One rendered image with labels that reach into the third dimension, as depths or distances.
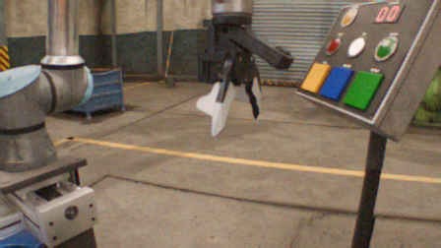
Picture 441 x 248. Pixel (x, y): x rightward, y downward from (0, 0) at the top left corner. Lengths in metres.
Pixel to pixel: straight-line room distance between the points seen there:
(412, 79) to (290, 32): 7.59
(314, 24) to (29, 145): 7.69
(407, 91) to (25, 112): 0.79
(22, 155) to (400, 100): 0.79
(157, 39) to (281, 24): 3.61
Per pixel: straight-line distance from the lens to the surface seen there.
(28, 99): 0.78
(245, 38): 0.53
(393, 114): 0.60
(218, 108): 0.51
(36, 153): 0.79
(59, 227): 0.73
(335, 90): 0.69
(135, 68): 9.85
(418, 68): 0.62
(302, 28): 8.13
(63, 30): 0.84
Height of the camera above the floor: 1.09
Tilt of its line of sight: 15 degrees down
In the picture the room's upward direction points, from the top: straight up
